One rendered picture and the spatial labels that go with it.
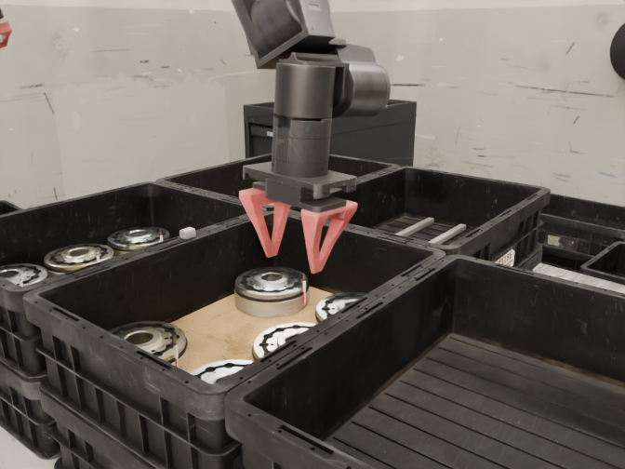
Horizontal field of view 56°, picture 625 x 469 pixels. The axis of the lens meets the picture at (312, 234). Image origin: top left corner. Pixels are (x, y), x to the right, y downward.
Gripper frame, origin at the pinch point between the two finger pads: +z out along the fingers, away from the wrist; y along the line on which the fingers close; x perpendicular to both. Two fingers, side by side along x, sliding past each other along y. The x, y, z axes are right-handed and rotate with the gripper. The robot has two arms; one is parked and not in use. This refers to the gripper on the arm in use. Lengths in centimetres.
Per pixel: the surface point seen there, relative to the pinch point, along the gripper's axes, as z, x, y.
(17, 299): 6.5, 19.2, 21.7
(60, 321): 5.5, 19.5, 12.1
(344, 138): 11, -140, 96
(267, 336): 10.8, -0.3, 3.5
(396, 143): 15, -174, 93
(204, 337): 14.1, 0.9, 12.9
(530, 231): 6, -53, -7
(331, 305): 9.7, -10.8, 2.3
